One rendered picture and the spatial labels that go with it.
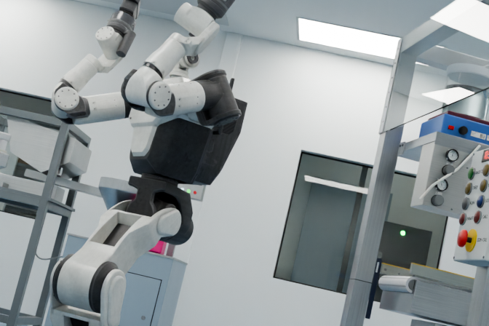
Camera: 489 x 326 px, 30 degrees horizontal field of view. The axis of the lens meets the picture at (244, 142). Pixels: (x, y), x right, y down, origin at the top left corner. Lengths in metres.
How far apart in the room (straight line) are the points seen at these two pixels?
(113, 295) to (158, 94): 0.56
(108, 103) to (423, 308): 1.18
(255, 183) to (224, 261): 0.73
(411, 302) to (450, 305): 0.12
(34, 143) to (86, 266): 3.75
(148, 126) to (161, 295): 2.45
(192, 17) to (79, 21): 5.94
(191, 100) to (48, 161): 3.70
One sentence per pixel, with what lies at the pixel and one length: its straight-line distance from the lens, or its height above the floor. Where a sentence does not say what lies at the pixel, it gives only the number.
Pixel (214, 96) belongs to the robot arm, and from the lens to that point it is 2.63.
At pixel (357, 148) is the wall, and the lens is 7.95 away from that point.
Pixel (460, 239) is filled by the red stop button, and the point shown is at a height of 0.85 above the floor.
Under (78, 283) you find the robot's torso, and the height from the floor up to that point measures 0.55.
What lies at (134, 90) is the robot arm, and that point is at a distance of 2.48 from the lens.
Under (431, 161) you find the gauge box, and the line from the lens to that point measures 2.81.
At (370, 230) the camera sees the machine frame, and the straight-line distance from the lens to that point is 3.06.
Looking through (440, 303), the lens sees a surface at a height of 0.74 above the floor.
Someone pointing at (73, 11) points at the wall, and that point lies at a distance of 8.54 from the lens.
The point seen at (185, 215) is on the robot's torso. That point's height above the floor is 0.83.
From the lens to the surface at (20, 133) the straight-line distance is 6.30.
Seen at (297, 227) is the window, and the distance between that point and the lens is 7.94.
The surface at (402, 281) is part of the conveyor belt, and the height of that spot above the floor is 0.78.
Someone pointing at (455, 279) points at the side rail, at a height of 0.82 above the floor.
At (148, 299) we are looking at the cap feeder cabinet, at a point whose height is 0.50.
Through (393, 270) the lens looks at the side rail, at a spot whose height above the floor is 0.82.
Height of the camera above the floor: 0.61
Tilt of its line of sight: 10 degrees up
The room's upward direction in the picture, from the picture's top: 13 degrees clockwise
